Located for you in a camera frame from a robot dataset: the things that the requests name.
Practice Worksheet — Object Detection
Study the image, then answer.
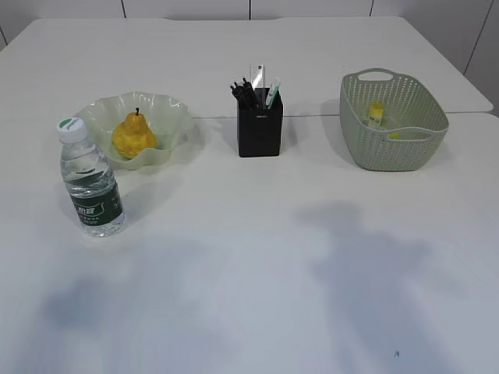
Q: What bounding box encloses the clear water bottle green label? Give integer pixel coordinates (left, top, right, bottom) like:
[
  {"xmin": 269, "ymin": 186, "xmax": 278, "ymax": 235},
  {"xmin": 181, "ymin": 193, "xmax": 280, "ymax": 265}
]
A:
[{"xmin": 57, "ymin": 118, "xmax": 125, "ymax": 237}]

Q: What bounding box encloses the black square pen holder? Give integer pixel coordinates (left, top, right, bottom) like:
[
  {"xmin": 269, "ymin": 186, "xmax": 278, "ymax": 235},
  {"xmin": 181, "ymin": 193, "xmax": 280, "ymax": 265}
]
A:
[{"xmin": 237, "ymin": 87, "xmax": 283, "ymax": 157}]

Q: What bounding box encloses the yellow pear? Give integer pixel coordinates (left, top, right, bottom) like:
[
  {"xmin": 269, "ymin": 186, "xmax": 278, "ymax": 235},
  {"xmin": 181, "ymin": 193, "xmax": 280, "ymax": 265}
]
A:
[{"xmin": 112, "ymin": 108, "xmax": 157, "ymax": 159}]

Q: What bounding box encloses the black gel pen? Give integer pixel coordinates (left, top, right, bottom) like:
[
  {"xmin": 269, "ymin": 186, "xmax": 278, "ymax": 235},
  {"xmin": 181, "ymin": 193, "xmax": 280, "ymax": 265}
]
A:
[
  {"xmin": 230, "ymin": 83, "xmax": 249, "ymax": 109},
  {"xmin": 231, "ymin": 82, "xmax": 253, "ymax": 110},
  {"xmin": 242, "ymin": 77, "xmax": 260, "ymax": 110}
]

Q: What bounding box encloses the green woven plastic basket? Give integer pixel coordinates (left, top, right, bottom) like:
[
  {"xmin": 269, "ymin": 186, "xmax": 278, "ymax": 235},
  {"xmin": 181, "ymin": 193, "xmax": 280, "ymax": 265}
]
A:
[{"xmin": 339, "ymin": 68, "xmax": 449, "ymax": 172}]

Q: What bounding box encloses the green utility knife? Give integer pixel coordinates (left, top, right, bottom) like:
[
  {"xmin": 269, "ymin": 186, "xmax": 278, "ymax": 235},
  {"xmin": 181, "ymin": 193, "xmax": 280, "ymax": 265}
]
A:
[{"xmin": 264, "ymin": 79, "xmax": 281, "ymax": 109}]

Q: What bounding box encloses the green wavy glass plate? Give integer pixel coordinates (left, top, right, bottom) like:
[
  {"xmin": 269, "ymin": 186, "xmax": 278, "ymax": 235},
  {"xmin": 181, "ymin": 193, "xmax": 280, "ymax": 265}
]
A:
[{"xmin": 76, "ymin": 91, "xmax": 193, "ymax": 170}]

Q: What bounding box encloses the clear plastic ruler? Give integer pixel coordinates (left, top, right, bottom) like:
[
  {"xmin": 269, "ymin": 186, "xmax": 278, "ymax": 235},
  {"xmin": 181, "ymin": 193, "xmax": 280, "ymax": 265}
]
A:
[{"xmin": 249, "ymin": 64, "xmax": 266, "ymax": 90}]

